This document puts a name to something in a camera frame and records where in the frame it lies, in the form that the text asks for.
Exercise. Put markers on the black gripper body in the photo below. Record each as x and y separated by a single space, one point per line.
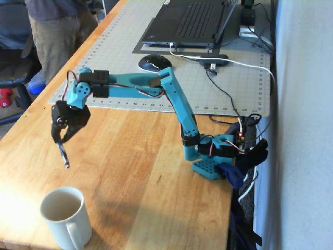
69 118

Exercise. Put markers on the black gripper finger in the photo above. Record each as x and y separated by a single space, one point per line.
72 131
57 127

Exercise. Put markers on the dark blue pen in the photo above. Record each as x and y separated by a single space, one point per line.
64 155

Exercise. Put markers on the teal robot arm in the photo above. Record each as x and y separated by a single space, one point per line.
177 99

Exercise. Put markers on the white ceramic mug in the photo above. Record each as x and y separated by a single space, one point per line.
75 226

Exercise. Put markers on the blue plastic container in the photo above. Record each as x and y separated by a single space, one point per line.
36 83

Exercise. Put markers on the red dumbbell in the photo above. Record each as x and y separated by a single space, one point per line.
5 97

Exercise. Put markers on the black office chair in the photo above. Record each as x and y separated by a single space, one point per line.
13 65

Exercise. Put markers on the person in khaki trousers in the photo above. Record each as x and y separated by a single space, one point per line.
59 36

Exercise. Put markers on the grey gridded cutting mat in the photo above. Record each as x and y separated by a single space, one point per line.
125 47

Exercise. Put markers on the black computer mouse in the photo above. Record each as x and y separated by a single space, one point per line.
154 62

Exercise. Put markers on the dark grey laptop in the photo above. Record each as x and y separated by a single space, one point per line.
192 23

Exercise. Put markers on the black usb hub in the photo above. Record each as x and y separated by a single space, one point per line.
214 60

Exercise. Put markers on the blue table clamp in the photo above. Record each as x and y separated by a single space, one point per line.
238 177

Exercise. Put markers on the black webcam on stand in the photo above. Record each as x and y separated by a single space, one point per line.
248 15

